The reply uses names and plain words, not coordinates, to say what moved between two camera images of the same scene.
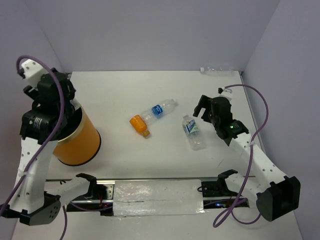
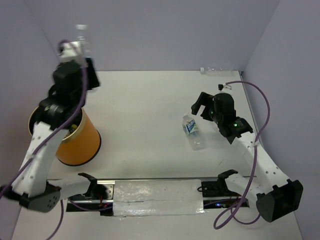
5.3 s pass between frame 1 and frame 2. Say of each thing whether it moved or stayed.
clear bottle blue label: moved
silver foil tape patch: stayed
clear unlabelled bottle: stayed
